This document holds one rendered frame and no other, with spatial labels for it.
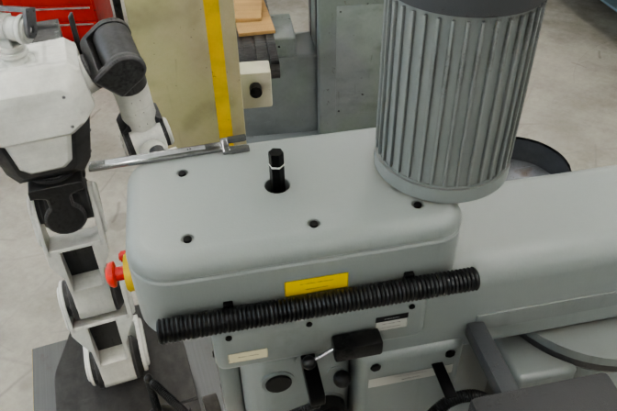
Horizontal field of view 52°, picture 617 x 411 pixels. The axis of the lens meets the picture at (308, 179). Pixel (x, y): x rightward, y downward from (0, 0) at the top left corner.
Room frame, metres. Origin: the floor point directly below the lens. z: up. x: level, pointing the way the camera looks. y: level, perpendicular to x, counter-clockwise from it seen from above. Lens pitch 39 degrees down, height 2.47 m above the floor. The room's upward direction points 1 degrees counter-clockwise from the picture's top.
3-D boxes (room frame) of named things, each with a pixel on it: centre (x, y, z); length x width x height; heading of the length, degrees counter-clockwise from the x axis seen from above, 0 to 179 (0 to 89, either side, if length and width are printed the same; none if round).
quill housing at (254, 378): (0.72, 0.04, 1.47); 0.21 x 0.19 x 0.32; 11
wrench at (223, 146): (0.80, 0.21, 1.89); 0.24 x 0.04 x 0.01; 104
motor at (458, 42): (0.77, -0.20, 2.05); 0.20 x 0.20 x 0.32
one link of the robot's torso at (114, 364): (1.29, 0.65, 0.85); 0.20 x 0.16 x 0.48; 109
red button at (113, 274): (0.67, 0.29, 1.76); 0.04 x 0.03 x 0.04; 11
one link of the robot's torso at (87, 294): (1.29, 0.65, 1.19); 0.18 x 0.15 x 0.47; 109
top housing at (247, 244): (0.73, 0.03, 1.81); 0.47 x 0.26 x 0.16; 101
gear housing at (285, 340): (0.73, 0.00, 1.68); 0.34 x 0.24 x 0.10; 101
